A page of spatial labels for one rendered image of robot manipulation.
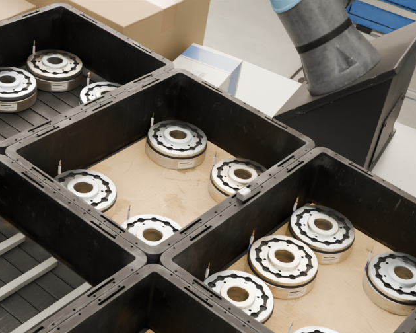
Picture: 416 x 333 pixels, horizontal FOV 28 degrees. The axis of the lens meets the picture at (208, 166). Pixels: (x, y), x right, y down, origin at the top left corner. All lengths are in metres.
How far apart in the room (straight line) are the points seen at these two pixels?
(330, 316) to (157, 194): 0.34
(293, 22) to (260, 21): 2.27
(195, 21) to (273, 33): 1.91
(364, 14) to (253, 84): 1.36
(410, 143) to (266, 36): 1.93
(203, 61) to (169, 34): 0.09
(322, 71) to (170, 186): 0.39
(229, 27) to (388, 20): 0.83
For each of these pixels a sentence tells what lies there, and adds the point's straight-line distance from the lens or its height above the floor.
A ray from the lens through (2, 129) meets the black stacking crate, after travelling 1.44.
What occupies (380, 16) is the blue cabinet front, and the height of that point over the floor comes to 0.38.
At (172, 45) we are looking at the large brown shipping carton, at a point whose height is 0.80.
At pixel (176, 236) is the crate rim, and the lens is 1.10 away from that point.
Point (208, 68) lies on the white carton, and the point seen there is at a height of 0.79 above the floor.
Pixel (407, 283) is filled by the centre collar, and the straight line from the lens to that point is 1.23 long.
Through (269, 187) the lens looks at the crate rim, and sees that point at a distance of 1.22.
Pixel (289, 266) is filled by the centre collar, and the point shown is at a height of 0.87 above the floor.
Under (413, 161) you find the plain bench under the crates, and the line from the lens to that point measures 1.80.
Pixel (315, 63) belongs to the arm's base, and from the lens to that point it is 1.56.
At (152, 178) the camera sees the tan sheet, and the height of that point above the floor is 0.83.
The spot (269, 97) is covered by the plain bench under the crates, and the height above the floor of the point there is 0.70.
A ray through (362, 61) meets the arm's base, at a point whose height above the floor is 0.96.
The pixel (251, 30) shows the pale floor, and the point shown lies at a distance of 3.73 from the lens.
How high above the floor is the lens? 1.66
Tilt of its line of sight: 36 degrees down
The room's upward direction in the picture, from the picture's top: 11 degrees clockwise
